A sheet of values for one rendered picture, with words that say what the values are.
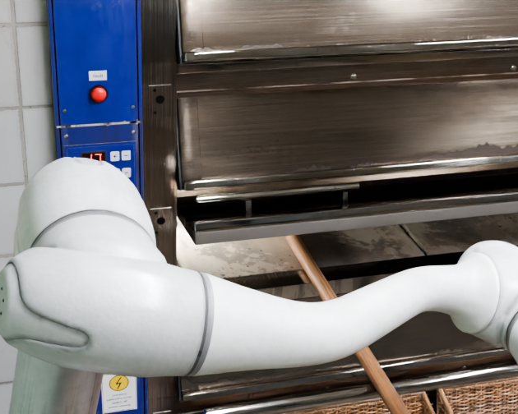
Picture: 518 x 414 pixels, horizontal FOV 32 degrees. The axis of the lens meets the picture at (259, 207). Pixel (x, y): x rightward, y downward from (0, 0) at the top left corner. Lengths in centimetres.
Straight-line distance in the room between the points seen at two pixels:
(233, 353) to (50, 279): 18
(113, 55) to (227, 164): 33
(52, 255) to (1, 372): 118
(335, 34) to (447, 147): 38
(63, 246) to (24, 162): 91
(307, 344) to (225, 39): 92
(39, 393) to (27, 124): 77
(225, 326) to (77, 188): 21
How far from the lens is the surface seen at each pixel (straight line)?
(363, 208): 178
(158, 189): 180
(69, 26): 163
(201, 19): 169
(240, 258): 208
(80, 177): 95
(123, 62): 166
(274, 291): 199
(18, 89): 169
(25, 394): 106
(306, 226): 175
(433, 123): 194
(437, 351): 224
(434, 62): 189
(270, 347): 87
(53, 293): 80
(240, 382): 208
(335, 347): 91
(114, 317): 80
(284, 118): 182
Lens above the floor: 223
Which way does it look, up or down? 27 degrees down
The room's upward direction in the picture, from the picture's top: 3 degrees clockwise
